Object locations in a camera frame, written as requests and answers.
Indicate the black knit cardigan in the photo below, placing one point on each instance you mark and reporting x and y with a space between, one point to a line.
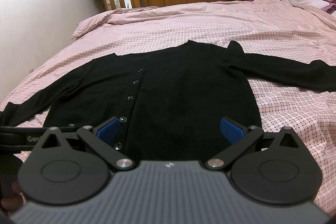
169 103

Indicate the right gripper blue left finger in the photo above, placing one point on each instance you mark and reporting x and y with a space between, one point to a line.
104 141

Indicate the pink checked bed cover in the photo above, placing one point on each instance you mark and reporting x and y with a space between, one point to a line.
267 27

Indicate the person's left hand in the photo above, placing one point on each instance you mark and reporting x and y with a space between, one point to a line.
13 204

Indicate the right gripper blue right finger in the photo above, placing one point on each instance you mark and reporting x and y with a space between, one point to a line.
242 139

